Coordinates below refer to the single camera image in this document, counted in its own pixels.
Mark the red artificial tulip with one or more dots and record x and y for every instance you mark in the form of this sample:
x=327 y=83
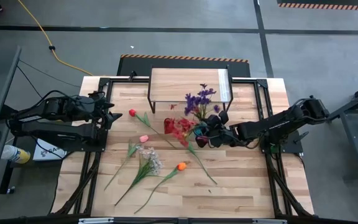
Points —
x=132 y=112

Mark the white artificial flower bunch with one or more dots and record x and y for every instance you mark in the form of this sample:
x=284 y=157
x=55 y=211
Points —
x=149 y=161

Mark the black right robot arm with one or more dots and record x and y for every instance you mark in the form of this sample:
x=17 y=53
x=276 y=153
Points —
x=278 y=124

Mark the teal glass vase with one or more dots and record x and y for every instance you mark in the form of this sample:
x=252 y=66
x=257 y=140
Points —
x=198 y=132

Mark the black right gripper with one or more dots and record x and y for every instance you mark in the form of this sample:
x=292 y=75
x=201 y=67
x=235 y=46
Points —
x=224 y=135

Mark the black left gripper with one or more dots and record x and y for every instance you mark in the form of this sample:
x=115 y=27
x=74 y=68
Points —
x=96 y=107

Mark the yellow spray bottle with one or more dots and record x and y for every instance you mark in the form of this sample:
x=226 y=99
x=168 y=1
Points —
x=15 y=154

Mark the orange black hazard tape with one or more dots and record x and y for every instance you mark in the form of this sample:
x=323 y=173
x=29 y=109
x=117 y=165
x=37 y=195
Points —
x=328 y=6

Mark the pink artificial tulip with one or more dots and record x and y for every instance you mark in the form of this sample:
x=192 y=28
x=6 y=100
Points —
x=144 y=138

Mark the black hazard-striped floor mat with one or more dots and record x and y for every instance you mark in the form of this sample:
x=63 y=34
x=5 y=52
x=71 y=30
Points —
x=135 y=67

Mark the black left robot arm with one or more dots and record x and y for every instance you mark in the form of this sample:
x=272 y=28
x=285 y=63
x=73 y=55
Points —
x=54 y=130

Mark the purple artificial flower bunch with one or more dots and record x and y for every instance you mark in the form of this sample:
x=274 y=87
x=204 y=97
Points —
x=199 y=99

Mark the wooden shelf black metal frame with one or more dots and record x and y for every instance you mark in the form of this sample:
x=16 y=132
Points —
x=182 y=84

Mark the orange artificial tulip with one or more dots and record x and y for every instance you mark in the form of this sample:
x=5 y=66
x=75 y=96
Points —
x=181 y=166

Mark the white cardboard box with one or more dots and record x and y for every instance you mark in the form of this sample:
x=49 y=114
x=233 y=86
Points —
x=47 y=152

